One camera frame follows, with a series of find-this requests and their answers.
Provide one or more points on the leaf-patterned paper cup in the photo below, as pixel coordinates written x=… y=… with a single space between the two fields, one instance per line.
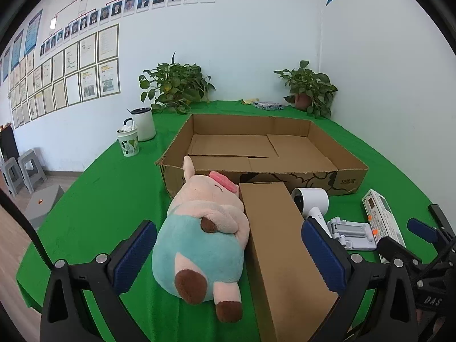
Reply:
x=128 y=144

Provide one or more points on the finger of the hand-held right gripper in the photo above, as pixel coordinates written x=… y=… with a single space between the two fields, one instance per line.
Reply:
x=422 y=228
x=395 y=251

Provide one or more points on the white folding phone stand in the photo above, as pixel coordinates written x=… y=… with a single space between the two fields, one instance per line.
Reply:
x=352 y=229

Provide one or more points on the row of portrait photos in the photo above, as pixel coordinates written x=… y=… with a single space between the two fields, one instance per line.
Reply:
x=128 y=5

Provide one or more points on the yellow paper packet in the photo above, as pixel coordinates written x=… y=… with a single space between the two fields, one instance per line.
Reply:
x=249 y=101

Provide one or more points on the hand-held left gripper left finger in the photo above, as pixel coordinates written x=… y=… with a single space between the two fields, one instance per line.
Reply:
x=135 y=253

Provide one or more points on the large cardboard box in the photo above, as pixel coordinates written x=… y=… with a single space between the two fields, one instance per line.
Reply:
x=249 y=149

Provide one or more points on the long cardboard box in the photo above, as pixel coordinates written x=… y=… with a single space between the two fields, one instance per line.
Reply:
x=281 y=242

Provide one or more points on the grey box with orange dot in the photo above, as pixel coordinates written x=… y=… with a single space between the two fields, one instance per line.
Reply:
x=42 y=205

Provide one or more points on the pink and teal plush pig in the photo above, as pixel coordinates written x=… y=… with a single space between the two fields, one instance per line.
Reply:
x=199 y=242

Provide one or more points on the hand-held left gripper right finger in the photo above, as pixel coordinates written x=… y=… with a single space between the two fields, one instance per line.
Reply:
x=322 y=253

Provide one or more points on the small plant in brown pot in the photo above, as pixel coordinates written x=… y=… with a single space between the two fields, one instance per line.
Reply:
x=306 y=85

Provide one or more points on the grey plastic stool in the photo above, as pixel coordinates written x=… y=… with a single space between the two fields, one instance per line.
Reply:
x=10 y=174
x=31 y=165

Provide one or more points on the white mug with lid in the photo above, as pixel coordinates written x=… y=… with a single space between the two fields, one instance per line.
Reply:
x=144 y=124

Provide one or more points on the blue wall poster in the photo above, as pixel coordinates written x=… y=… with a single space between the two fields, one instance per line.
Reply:
x=33 y=32
x=6 y=64
x=17 y=50

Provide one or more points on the black cabinet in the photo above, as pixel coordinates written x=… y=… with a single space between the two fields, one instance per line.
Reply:
x=8 y=142

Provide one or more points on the white orange packaged box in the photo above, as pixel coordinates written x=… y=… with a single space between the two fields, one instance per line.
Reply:
x=379 y=213

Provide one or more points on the white hair dryer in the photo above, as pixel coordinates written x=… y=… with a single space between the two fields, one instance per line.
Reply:
x=311 y=199

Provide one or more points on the large leafy potted plant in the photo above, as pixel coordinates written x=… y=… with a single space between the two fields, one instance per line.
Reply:
x=174 y=82

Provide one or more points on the patterned tissue packet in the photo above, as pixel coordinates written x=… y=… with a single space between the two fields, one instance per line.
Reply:
x=269 y=105

